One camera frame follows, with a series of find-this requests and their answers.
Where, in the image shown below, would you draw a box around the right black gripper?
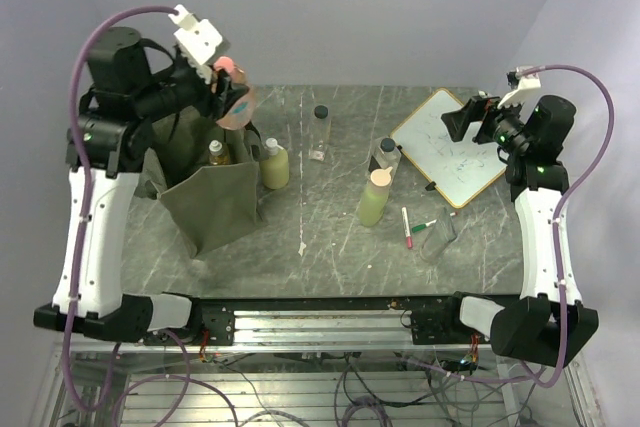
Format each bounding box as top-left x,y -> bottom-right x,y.
442,90 -> 531,155

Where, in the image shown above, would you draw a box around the orange bottle pink cap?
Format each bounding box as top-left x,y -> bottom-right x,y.
212,56 -> 256,131

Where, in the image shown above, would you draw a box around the amber liquid clear bottle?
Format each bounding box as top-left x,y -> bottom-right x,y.
208,140 -> 232,166

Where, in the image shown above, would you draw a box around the tall clear square bottle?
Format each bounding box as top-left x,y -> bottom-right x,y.
309,105 -> 331,161

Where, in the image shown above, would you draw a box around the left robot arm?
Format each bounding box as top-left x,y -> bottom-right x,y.
33,21 -> 248,344

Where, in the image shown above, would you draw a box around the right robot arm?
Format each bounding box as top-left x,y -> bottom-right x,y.
440,95 -> 599,367

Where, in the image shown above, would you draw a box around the olive canvas bag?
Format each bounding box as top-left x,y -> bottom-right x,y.
135,107 -> 266,258

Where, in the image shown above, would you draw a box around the yellow-framed whiteboard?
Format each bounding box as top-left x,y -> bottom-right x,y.
391,88 -> 506,209

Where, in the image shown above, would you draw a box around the short clear square bottle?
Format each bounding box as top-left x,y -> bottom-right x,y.
366,137 -> 401,180

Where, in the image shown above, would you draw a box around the yellow-green pump bottle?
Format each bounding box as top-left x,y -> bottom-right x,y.
259,138 -> 289,190

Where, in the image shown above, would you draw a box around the red whiteboard marker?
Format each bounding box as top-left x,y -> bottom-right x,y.
401,206 -> 413,250

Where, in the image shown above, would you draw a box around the green whiteboard marker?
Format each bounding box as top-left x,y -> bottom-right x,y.
411,219 -> 437,233

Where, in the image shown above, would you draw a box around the green bottle peach cap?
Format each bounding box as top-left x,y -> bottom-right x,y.
357,167 -> 393,227

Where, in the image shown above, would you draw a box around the clear plastic cup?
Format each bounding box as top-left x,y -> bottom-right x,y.
420,217 -> 457,263

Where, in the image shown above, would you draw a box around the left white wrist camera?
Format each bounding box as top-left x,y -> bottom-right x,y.
169,4 -> 230,85

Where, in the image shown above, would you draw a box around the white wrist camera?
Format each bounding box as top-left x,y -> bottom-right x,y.
497,66 -> 541,109
169,4 -> 230,85

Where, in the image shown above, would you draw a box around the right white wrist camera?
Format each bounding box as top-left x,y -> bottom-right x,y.
497,66 -> 541,109

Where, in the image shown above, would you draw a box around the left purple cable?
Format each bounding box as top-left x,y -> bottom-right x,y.
62,5 -> 241,427

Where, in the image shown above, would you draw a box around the purple cable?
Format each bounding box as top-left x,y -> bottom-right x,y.
519,64 -> 614,388
62,5 -> 241,427

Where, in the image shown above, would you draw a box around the aluminium mounting rail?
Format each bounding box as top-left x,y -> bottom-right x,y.
52,294 -> 601,353

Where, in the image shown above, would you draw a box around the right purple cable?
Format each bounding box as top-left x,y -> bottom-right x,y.
519,64 -> 614,388

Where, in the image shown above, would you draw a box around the tangled floor cables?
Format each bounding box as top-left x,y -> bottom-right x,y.
109,346 -> 551,427

